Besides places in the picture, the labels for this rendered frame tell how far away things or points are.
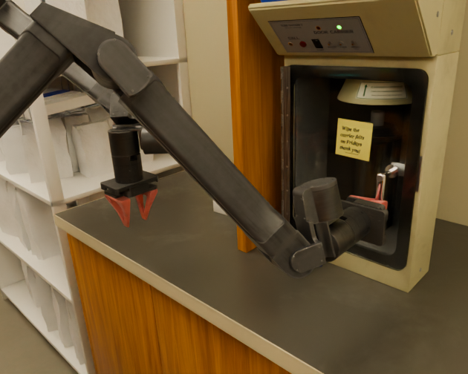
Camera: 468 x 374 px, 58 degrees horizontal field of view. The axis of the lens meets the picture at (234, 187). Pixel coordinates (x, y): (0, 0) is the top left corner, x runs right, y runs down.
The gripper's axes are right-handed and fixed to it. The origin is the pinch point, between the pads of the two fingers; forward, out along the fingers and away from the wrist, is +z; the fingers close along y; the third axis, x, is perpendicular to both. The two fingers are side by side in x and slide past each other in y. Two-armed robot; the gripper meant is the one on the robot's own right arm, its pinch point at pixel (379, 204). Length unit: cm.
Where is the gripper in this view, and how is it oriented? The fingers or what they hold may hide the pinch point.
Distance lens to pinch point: 84.0
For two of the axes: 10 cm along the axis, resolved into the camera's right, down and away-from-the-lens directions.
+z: 6.9, -3.0, 6.6
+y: -7.2, -2.1, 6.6
